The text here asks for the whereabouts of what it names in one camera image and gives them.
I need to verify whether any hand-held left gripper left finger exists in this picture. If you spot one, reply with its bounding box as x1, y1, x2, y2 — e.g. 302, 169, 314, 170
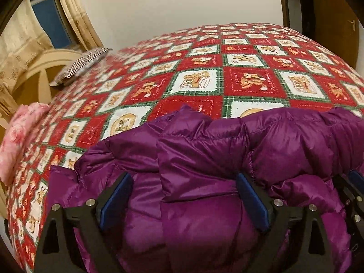
33, 172, 134, 273

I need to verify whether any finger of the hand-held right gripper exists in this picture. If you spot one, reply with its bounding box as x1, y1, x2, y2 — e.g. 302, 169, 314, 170
332, 170, 364, 234

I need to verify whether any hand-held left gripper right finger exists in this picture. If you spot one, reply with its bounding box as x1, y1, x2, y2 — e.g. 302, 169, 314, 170
235, 172, 338, 273

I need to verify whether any purple hooded puffer jacket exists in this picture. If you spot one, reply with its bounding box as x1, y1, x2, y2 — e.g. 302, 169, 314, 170
47, 105, 364, 273

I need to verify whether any folded pink floral blanket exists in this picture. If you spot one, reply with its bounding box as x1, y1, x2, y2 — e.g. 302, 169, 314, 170
0, 103, 50, 187

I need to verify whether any striped pillow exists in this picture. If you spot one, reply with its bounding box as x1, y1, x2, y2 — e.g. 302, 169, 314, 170
49, 47, 112, 87

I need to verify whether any red bear-print bedspread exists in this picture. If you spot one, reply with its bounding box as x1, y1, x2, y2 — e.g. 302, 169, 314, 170
6, 23, 364, 273

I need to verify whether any cream wooden headboard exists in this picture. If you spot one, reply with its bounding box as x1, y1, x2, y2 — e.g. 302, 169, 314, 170
0, 48, 91, 137

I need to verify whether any brown wooden door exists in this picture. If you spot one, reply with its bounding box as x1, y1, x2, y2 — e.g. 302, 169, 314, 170
308, 0, 361, 49

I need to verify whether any wide beige floral curtain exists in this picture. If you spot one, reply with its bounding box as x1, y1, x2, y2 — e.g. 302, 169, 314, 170
0, 0, 54, 111

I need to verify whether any narrow beige floral curtain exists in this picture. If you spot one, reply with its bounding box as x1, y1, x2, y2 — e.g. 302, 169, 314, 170
51, 0, 104, 51

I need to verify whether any window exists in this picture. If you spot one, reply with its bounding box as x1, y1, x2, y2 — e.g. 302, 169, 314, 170
30, 0, 73, 49

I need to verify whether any dark wooden door frame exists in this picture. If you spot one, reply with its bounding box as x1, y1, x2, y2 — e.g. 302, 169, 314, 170
274, 0, 291, 29

